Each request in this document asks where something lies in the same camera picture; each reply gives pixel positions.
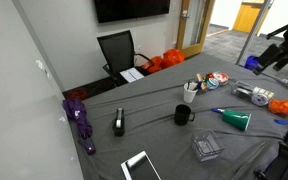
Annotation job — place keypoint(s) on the clear holder with tape rolls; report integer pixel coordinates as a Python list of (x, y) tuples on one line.
[(239, 95)]

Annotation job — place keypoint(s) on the empty clear plastic holder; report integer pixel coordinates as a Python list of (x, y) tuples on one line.
[(206, 145)]

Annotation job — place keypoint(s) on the blue bin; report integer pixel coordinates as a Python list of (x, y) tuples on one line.
[(251, 62)]

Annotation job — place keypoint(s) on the cream tape roll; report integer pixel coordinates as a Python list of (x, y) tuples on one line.
[(257, 91)]

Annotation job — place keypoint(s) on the large white tape roll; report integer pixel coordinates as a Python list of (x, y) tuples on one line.
[(260, 99)]

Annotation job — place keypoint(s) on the orange crumpled cloth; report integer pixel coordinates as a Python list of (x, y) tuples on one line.
[(282, 107)]

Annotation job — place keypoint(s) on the yellow door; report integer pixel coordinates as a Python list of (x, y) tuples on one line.
[(247, 16)]

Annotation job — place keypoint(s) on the red white ribbon spool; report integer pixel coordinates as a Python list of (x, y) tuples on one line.
[(222, 78)]

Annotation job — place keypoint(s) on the clear craft tray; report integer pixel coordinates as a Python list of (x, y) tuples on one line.
[(224, 86)]

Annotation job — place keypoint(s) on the small blue flat piece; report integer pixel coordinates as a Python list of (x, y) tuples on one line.
[(280, 122)]

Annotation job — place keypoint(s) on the red gift bow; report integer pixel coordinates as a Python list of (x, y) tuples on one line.
[(209, 75)]

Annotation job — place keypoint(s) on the green plastic cup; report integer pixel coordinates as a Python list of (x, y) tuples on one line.
[(237, 119)]

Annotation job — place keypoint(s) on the blue capped marker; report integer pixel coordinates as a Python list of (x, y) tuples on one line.
[(217, 110)]

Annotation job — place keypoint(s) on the blue pen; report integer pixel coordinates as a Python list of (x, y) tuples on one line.
[(197, 86)]

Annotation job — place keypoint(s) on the wooden framed glass door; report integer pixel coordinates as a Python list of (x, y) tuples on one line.
[(195, 26)]

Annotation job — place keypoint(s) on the black pen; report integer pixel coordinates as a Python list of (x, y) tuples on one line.
[(188, 85)]

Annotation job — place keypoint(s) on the white paper cup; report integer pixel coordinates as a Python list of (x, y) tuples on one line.
[(189, 95)]

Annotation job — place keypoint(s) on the large orange plastic bag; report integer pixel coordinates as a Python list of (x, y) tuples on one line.
[(173, 57)]

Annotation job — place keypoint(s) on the black robot cart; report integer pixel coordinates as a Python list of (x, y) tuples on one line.
[(284, 163)]

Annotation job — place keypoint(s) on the black mug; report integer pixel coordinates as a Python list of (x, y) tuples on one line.
[(182, 115)]

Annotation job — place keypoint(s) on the small orange plastic bag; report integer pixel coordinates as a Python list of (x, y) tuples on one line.
[(154, 64)]

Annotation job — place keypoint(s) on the white paper sheet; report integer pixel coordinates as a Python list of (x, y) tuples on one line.
[(132, 74)]

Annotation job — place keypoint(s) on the black mesh office chair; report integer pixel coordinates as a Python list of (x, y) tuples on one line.
[(117, 50)]

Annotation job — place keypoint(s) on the white framed tablet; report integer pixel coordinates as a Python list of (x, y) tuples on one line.
[(140, 168)]

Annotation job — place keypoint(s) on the red item on floor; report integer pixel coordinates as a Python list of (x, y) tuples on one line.
[(78, 94)]

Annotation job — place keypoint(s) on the purple folded umbrella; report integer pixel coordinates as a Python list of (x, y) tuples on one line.
[(79, 116)]

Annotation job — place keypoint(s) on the grey metal frame post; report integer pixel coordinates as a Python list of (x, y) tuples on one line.
[(252, 31)]

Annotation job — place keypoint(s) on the black wall television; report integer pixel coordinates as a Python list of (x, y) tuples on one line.
[(130, 9)]

